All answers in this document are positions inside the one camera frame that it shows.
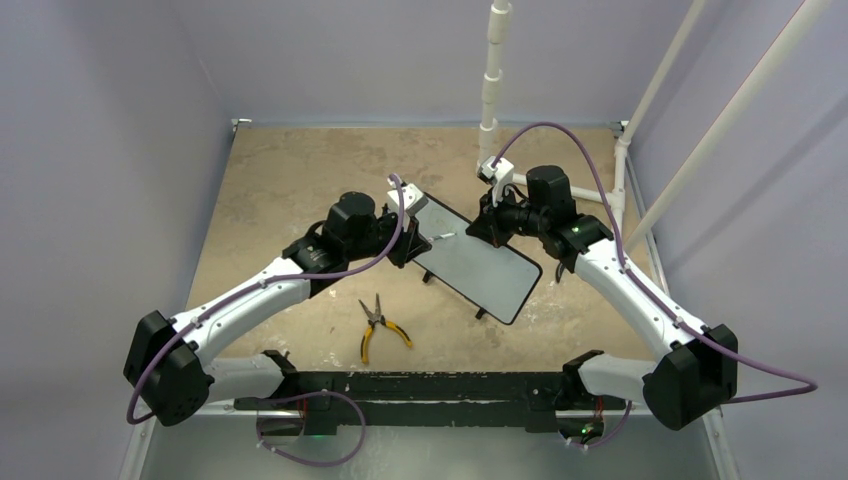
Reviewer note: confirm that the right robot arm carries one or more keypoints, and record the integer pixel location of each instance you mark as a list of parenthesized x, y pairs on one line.
[(692, 371)]

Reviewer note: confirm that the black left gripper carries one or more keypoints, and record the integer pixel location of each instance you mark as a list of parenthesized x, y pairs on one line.
[(409, 245)]

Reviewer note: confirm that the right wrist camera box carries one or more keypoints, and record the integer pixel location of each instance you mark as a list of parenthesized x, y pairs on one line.
[(498, 174)]

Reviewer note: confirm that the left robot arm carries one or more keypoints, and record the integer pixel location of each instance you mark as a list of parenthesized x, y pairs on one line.
[(172, 362)]

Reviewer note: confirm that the black-framed whiteboard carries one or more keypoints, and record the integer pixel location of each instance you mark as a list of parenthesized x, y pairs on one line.
[(498, 281)]

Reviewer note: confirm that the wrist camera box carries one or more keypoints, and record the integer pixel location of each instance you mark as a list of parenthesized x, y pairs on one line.
[(409, 199), (498, 174)]

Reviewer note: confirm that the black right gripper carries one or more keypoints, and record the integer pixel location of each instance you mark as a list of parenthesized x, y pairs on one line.
[(488, 226)]

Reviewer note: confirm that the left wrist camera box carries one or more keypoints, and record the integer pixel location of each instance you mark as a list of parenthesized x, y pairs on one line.
[(409, 199)]

